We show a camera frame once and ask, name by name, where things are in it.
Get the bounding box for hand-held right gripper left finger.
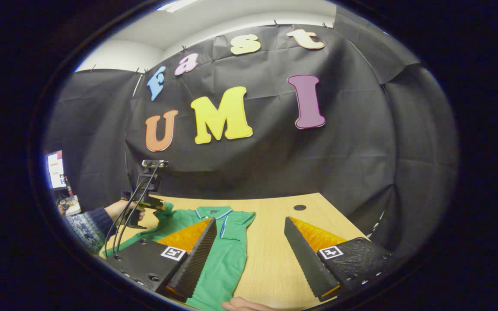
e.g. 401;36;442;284
102;217;217;302

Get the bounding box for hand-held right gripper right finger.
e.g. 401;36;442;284
284;216;401;302

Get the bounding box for green T-shirt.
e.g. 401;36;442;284
102;202;257;311

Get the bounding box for white side table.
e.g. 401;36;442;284
59;195;82;216

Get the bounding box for computer monitor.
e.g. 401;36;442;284
47;150;66;190

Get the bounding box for black backdrop cloth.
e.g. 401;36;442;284
44;24;459;255

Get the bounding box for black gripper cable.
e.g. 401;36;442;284
104;161;165;255

